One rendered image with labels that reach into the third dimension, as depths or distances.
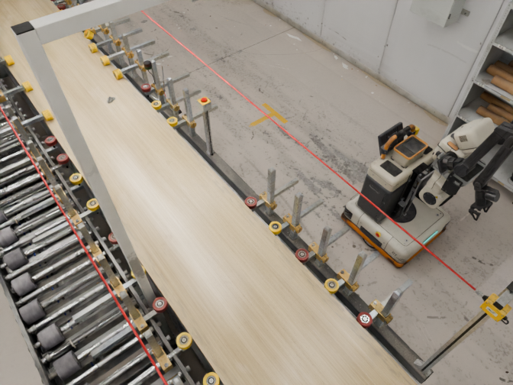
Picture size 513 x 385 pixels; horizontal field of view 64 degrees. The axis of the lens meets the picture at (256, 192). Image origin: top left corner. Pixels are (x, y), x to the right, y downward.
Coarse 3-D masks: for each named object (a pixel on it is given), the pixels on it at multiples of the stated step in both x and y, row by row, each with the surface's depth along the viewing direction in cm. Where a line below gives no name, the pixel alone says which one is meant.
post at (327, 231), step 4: (324, 228) 230; (328, 228) 229; (324, 232) 232; (328, 232) 230; (324, 236) 234; (328, 236) 235; (324, 240) 237; (328, 240) 239; (320, 244) 244; (324, 244) 240; (320, 248) 247; (324, 248) 244; (320, 252) 249; (324, 252) 249; (316, 260) 259; (320, 264) 259
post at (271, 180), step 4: (272, 168) 250; (268, 172) 252; (272, 172) 249; (268, 176) 256; (272, 176) 253; (268, 180) 258; (272, 180) 256; (268, 184) 261; (272, 184) 259; (268, 188) 264; (272, 188) 262; (268, 192) 267; (272, 192) 266; (268, 196) 270; (272, 196) 269; (268, 200) 273; (272, 200) 273; (268, 208) 280; (268, 212) 284; (272, 212) 284
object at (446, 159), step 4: (444, 156) 250; (448, 156) 249; (440, 160) 248; (444, 160) 248; (448, 160) 247; (452, 160) 244; (440, 164) 249; (444, 164) 248; (448, 164) 246; (452, 164) 244; (440, 168) 249; (444, 168) 249; (448, 168) 248; (452, 168) 246; (440, 172) 250
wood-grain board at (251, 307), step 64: (64, 64) 362; (128, 128) 311; (128, 192) 272; (192, 192) 272; (192, 256) 242; (256, 256) 242; (192, 320) 218; (256, 320) 218; (320, 320) 218; (256, 384) 198; (320, 384) 198; (384, 384) 198
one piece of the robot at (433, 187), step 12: (444, 144) 255; (456, 144) 255; (456, 156) 251; (468, 156) 263; (432, 180) 281; (444, 180) 279; (420, 192) 297; (432, 192) 287; (444, 192) 285; (432, 204) 292
